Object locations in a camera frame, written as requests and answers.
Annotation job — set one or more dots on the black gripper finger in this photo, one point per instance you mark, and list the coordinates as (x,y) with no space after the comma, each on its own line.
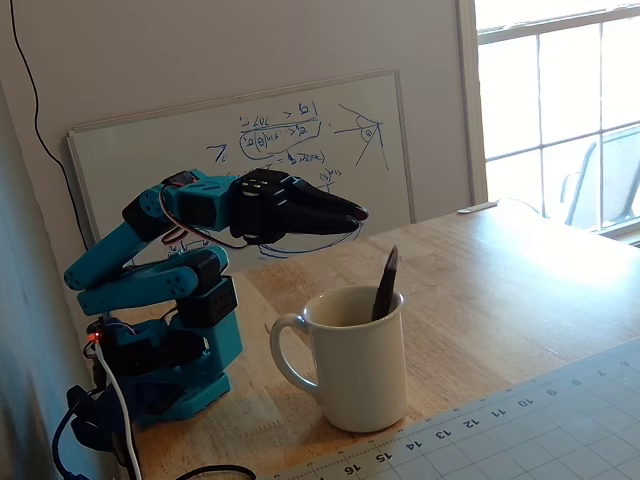
(325,202)
(315,229)

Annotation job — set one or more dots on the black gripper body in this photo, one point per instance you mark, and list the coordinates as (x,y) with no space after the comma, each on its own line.
(274,204)

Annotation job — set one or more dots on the dark blue silver pen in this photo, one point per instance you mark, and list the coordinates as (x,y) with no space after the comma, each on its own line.
(386,285)

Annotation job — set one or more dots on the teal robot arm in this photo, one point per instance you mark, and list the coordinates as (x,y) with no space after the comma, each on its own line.
(210,340)

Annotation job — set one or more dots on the cream ceramic mug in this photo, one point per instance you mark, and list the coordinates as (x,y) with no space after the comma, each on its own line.
(360,370)

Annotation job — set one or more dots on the whiteboard with blue writing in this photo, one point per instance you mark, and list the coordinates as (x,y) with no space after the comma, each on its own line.
(150,150)

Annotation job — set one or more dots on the white framed window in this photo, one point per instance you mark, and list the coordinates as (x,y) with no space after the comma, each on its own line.
(470,100)

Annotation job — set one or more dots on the dark blue table clamp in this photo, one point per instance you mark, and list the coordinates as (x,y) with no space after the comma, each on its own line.
(145,400)

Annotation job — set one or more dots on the grey patio chair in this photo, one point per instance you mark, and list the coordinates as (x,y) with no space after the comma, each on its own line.
(615,185)

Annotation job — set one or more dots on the grey gridded cutting mat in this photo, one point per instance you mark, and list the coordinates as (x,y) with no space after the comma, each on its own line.
(525,440)

